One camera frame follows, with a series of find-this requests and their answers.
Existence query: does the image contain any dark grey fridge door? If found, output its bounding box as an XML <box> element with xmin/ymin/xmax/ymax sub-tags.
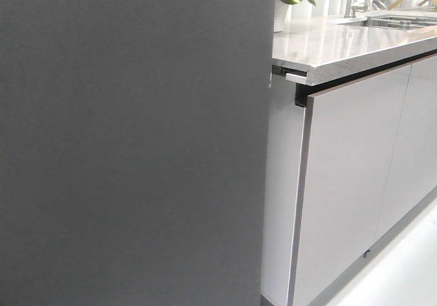
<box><xmin>1</xmin><ymin>0</ymin><xmax>274</xmax><ymax>305</ymax></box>

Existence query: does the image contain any grey left cabinet door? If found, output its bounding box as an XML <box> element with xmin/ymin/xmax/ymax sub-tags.
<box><xmin>290</xmin><ymin>65</ymin><xmax>411</xmax><ymax>305</ymax></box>

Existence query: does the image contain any grey cabinet door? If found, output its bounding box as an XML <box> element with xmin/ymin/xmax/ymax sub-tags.
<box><xmin>375</xmin><ymin>55</ymin><xmax>436</xmax><ymax>240</ymax></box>
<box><xmin>290</xmin><ymin>65</ymin><xmax>411</xmax><ymax>305</ymax></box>

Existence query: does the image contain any grey right cabinet door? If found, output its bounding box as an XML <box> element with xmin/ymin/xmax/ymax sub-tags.
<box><xmin>375</xmin><ymin>55</ymin><xmax>436</xmax><ymax>240</ymax></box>

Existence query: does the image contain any grey cabinet side panel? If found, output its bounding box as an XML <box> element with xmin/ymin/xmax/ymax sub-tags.
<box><xmin>261</xmin><ymin>74</ymin><xmax>305</xmax><ymax>305</ymax></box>

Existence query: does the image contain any grey stone countertop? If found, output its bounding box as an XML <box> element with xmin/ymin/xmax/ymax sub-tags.
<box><xmin>272</xmin><ymin>15</ymin><xmax>436</xmax><ymax>85</ymax></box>

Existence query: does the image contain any white ribbed plant pot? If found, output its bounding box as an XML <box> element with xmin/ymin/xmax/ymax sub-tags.
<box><xmin>274</xmin><ymin>0</ymin><xmax>292</xmax><ymax>33</ymax></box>

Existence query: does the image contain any steel sink faucet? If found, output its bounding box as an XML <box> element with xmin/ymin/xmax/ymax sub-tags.
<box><xmin>344</xmin><ymin>0</ymin><xmax>371</xmax><ymax>18</ymax></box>

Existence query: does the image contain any steel sink basin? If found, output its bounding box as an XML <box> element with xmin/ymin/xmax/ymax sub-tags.
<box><xmin>333</xmin><ymin>13</ymin><xmax>436</xmax><ymax>30</ymax></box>

